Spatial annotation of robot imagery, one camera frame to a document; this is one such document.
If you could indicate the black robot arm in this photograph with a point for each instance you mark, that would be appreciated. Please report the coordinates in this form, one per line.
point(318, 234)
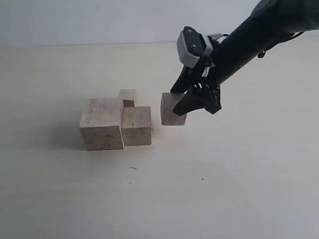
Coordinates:
point(293, 16)

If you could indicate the smallest wooden cube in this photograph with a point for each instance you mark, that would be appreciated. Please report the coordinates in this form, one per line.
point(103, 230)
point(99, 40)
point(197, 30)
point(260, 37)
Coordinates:
point(128, 97)

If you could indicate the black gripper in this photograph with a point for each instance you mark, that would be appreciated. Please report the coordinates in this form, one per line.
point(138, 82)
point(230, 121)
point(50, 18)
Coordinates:
point(250, 39)

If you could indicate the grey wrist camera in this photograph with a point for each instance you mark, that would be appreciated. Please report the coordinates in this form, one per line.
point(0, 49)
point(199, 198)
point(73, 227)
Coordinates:
point(191, 46)

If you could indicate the third largest wooden cube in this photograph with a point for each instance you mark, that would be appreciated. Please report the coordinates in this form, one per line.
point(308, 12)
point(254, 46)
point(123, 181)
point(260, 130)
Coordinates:
point(168, 117)

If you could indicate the second largest wooden cube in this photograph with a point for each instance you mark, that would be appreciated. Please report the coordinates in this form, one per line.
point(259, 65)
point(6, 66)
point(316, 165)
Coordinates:
point(137, 126)

